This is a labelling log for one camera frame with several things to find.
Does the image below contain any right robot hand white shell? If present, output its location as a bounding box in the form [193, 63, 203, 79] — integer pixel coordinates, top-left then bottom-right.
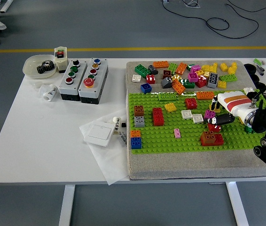
[203, 90, 256, 126]

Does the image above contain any grey long brick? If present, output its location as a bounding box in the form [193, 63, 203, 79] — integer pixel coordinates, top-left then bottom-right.
[207, 73, 219, 89]

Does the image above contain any brown square brick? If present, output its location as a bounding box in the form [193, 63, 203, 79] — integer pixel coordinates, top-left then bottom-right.
[134, 105, 145, 117]
[200, 130, 216, 146]

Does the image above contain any green studded baseplate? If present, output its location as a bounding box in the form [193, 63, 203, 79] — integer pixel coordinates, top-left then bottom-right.
[128, 90, 266, 155]

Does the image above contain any lime green long brick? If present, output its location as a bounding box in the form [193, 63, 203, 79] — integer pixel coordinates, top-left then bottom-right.
[158, 92, 178, 102]
[219, 74, 238, 82]

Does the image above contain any orange long brick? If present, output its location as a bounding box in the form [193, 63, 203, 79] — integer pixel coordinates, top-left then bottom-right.
[153, 60, 170, 69]
[175, 62, 188, 76]
[196, 91, 215, 100]
[172, 79, 186, 95]

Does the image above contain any red long brick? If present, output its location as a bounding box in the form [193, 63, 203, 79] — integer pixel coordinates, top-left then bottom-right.
[152, 107, 165, 127]
[200, 133, 225, 146]

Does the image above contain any grey sloped brick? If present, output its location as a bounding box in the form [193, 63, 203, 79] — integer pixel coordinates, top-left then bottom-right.
[160, 77, 173, 89]

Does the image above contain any grey-brown mat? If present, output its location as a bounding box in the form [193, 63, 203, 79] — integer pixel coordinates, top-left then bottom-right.
[125, 60, 266, 181]

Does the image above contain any blue square brick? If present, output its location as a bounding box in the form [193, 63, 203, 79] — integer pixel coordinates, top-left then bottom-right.
[130, 137, 142, 150]
[140, 83, 152, 94]

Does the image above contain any grey square brick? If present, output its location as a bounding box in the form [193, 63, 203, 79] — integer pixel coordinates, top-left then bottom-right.
[134, 116, 145, 128]

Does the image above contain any dark green long brick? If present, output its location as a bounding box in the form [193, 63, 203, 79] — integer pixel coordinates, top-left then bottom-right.
[134, 65, 152, 78]

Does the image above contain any white table leg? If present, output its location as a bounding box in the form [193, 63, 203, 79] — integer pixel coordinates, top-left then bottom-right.
[226, 181, 250, 226]
[58, 185, 76, 226]

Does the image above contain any white tube with writing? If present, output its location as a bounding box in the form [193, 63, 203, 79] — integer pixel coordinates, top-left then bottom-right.
[110, 116, 122, 136]

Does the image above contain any grey emergency-stop control box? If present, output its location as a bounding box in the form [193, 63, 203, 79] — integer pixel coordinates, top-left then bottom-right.
[78, 57, 109, 105]

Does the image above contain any grey four-button control box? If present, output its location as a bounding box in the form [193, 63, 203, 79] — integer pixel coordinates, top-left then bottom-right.
[58, 59, 88, 101]

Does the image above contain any white pipe tee fitting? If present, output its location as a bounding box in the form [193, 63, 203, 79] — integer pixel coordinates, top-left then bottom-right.
[38, 84, 58, 102]

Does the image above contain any dark metal gear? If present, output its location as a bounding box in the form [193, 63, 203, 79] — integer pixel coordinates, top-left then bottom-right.
[41, 60, 55, 73]
[36, 65, 50, 75]

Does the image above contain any clear plastic piece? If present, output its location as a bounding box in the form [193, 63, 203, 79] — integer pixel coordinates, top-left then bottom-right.
[31, 79, 47, 89]

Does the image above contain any white shallow bowl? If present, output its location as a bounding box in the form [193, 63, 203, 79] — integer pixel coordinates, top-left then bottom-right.
[22, 54, 58, 80]

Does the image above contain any white desk foot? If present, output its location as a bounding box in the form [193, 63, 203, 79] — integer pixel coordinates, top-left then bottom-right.
[0, 0, 14, 14]

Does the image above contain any black floor cable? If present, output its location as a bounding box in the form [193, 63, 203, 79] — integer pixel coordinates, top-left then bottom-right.
[162, 0, 266, 40]

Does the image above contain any white floor cable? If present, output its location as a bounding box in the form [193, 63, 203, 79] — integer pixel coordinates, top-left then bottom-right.
[184, 0, 201, 9]

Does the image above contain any white wall switch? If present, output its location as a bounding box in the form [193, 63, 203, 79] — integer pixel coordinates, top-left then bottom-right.
[83, 123, 115, 148]

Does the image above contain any cream two-button switch box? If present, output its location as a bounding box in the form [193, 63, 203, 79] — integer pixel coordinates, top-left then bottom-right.
[54, 46, 69, 73]

